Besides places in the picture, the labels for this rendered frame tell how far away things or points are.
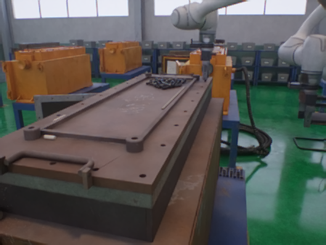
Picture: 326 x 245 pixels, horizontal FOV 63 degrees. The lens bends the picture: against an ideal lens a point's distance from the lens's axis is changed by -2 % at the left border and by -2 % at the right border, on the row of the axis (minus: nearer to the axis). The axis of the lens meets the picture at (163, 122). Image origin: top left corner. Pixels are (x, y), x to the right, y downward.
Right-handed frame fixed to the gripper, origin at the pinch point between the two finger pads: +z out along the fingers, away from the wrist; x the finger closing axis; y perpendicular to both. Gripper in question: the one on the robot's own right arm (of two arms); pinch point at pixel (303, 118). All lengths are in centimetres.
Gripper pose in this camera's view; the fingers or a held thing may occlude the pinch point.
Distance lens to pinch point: 144.7
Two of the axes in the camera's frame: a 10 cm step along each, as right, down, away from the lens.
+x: 2.5, -3.1, 9.2
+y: 9.7, 0.8, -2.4
